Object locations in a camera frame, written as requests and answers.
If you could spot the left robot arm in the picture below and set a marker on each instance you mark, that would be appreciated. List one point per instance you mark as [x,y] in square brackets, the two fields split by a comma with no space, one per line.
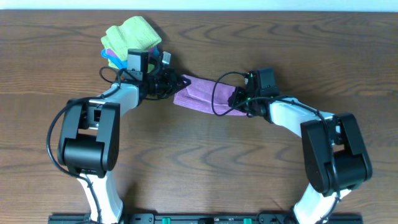
[88,147]

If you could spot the purple folded cloth in stack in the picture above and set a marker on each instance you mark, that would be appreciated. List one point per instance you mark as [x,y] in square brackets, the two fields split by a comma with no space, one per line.
[153,50]

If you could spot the blue folded cloth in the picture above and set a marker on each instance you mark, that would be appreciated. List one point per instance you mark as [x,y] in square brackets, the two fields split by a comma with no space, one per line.
[104,55]

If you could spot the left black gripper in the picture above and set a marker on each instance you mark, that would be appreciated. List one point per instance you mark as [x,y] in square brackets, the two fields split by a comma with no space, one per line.
[171,82]

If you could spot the top green folded cloth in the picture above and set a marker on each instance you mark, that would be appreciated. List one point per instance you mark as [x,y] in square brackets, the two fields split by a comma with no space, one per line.
[134,33]

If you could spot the purple microfiber cloth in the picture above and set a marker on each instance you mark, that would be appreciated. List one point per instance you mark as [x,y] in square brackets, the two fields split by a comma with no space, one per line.
[197,96]

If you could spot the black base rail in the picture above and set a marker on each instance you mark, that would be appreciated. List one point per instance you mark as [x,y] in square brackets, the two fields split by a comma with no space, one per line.
[150,218]

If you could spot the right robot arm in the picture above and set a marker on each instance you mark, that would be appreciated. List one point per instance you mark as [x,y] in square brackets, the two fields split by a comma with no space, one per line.
[335,157]

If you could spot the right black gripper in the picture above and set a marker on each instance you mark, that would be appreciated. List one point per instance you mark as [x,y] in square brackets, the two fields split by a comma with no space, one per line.
[236,99]

